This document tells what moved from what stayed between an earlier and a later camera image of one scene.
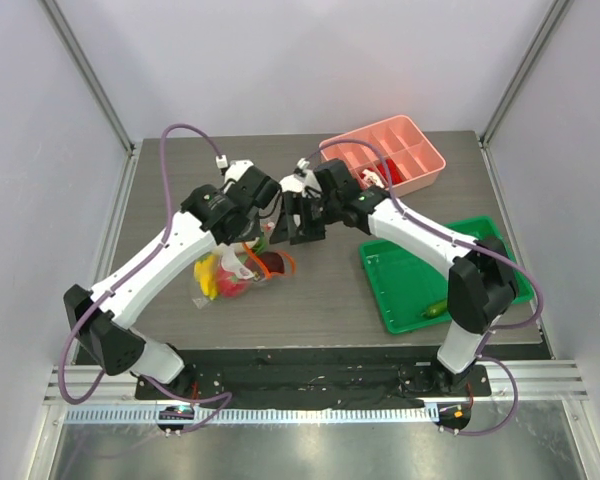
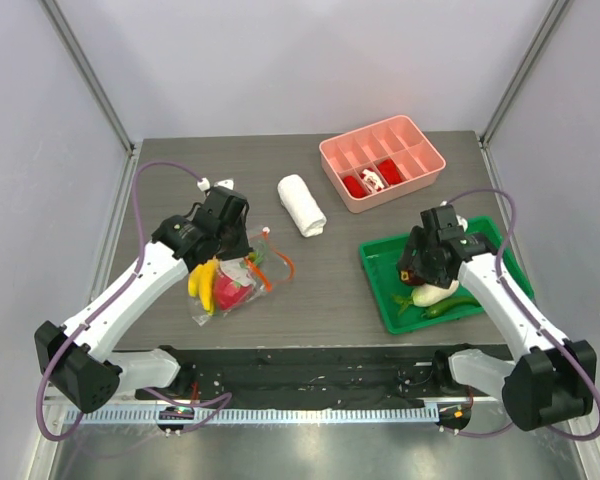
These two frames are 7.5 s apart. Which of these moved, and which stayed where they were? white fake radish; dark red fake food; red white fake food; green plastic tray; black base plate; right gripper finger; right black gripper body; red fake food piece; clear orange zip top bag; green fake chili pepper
Moved: right gripper finger; white fake radish; right black gripper body; dark red fake food; clear orange zip top bag
Stayed: red fake food piece; green plastic tray; red white fake food; green fake chili pepper; black base plate
